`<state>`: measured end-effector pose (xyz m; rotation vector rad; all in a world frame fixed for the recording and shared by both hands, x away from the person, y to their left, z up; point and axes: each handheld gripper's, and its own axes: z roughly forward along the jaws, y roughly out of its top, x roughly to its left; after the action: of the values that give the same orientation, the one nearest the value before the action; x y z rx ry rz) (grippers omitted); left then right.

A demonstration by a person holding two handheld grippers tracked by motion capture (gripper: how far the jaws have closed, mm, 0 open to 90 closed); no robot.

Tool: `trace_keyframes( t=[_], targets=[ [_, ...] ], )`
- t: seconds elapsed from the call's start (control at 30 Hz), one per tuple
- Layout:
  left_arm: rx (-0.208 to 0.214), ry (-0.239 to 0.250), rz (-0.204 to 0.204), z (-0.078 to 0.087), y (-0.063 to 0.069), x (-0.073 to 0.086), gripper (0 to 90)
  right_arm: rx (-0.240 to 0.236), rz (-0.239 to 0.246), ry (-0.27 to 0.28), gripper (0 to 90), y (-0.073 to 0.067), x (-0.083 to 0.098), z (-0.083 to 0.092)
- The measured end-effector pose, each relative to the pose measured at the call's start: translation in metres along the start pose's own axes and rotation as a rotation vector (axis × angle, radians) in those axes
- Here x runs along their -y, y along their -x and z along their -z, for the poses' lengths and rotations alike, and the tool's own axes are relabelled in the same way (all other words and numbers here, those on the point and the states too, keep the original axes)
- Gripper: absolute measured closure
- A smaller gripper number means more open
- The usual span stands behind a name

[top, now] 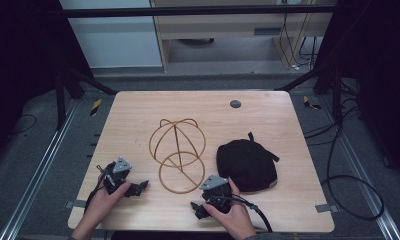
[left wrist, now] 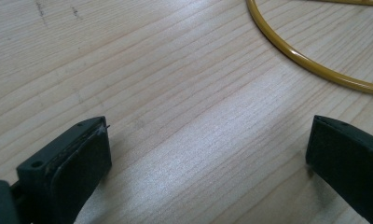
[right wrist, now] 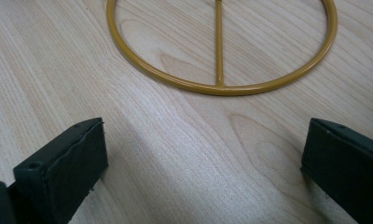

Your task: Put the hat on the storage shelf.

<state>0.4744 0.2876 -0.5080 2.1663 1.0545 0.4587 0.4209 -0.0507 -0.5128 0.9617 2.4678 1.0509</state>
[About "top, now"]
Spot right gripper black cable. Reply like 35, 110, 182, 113
209, 194, 274, 233

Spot golden wire hat stand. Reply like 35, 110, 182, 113
148, 117, 208, 195

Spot yellow handled tool left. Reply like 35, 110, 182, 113
89, 98, 103, 117

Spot thin black floor cable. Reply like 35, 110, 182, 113
8, 113, 38, 136

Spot white cabinet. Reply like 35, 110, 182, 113
58, 0, 164, 69

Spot grey metal table bracket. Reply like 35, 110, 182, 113
314, 203, 340, 214
65, 199, 88, 210

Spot black cap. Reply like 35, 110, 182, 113
215, 131, 281, 194

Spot person's left hand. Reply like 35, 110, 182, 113
84, 181, 132, 231

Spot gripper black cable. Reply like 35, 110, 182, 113
83, 161, 117, 215
209, 194, 274, 233

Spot black floor cable loop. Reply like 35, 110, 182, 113
302, 79, 386, 222

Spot person's right hand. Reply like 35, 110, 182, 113
203, 177, 256, 240

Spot yellow handled tool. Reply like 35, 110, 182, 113
89, 98, 103, 117
302, 95, 322, 111

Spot yellow handled tool right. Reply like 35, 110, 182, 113
302, 95, 322, 111

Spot black metal frame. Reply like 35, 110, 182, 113
53, 3, 344, 132

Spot metal floor rail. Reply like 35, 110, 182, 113
317, 94, 400, 240
0, 99, 80, 240

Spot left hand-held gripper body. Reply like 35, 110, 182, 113
102, 156, 134, 196

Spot hanging black desk cables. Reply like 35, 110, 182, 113
278, 0, 321, 72

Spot light wooden desk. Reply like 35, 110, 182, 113
149, 0, 338, 73

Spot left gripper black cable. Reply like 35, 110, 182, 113
83, 161, 117, 215

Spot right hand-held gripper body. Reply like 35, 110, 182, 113
199, 174, 234, 215

